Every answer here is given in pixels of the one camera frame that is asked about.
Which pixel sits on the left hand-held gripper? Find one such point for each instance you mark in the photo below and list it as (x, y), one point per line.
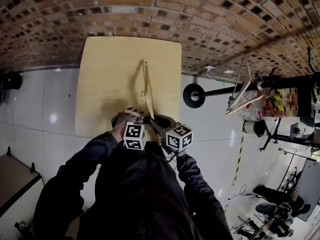
(135, 135)

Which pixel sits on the brown side table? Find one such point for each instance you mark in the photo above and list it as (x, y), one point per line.
(15, 176)

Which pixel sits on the cardboard box with striped tape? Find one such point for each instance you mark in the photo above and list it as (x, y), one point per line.
(280, 102)

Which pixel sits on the wooden hanger with metal hook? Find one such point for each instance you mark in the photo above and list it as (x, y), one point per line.
(149, 96)

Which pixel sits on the silver trash can black liner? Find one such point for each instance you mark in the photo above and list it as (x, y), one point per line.
(253, 129)

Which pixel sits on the white wall socket with plug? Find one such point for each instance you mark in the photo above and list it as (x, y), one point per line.
(209, 69)

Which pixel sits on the black bag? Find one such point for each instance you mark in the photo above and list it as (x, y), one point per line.
(11, 81)

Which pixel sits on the black coat rack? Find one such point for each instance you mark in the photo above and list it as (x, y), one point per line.
(225, 91)

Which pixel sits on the person's left forearm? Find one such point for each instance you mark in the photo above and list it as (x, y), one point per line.
(90, 154)

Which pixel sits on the person's right forearm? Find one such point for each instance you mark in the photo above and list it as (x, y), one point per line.
(197, 176)

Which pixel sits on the black tripod stand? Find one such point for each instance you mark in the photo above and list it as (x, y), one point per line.
(287, 137)

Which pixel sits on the person's left hand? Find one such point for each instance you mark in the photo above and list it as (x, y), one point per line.
(118, 131)

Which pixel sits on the black cabinet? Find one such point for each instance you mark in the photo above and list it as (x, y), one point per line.
(308, 101)

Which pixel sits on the plain wooden hanger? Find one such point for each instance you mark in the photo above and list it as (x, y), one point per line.
(246, 89)

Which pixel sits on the person's torso in dark jacket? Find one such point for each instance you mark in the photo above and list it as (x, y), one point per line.
(140, 196)

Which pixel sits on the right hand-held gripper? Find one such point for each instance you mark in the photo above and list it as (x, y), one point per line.
(178, 136)

